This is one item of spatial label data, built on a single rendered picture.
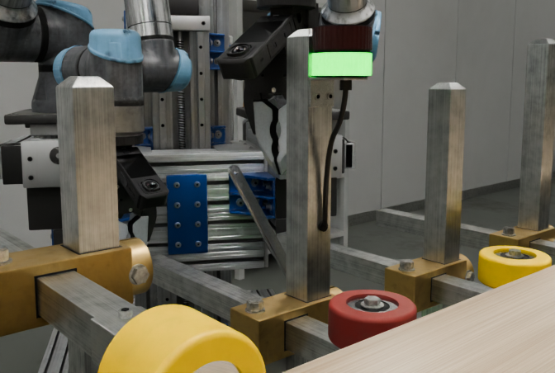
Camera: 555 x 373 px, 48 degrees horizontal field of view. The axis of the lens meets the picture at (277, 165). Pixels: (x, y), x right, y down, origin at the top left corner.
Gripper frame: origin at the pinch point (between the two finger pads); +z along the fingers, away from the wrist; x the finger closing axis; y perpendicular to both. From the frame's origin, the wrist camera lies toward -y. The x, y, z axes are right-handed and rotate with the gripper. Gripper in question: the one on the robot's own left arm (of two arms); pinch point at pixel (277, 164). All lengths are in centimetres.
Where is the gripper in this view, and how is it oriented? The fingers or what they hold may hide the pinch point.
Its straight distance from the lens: 76.0
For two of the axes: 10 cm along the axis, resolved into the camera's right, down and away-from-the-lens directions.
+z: 0.0, 9.9, 1.4
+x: -8.7, -0.7, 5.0
